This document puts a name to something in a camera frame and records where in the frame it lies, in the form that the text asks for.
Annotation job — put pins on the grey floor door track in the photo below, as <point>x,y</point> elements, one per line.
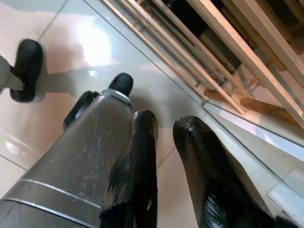
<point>249,133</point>

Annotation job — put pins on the silver robot leg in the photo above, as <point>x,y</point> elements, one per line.
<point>71,166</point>
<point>4,76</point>

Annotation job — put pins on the black robot left foot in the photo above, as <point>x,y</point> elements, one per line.
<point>27,64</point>

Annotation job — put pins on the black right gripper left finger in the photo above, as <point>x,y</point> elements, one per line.
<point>133,175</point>

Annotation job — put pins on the black robot right foot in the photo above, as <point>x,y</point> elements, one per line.
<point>122,82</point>

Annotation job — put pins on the black robot foot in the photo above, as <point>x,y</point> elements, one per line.
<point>27,64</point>
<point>122,82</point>

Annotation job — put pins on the silver robot right leg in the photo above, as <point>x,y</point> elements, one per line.
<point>71,166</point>

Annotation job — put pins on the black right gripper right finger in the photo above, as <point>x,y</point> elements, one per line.
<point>213,180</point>

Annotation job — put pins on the light wooden slatted frame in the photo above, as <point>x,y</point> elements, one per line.
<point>213,47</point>

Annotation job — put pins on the silver robot left leg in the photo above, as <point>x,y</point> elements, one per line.
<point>4,76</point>

